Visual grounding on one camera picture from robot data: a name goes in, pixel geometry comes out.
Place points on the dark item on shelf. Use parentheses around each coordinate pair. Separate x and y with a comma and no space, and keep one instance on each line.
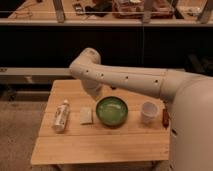
(100,9)

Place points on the wooden table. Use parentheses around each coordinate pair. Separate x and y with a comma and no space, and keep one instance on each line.
(96,143)

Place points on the white plastic bottle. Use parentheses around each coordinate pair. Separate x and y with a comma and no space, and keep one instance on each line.
(61,117)

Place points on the green bowl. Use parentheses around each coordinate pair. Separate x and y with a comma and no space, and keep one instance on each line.
(112,111)

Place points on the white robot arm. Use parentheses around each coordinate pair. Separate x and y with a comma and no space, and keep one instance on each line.
(188,98)

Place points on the red tray on shelf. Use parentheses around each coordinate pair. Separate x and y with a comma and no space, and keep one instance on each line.
(135,9)

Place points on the white sponge block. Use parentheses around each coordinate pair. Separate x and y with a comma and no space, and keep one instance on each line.
(86,115)

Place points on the metal shelf rack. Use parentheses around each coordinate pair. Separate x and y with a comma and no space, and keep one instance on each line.
(40,38)

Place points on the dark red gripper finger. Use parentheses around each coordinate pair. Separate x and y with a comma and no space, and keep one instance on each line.
(165,119)

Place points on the white plastic cup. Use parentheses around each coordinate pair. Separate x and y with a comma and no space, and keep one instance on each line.
(149,111)

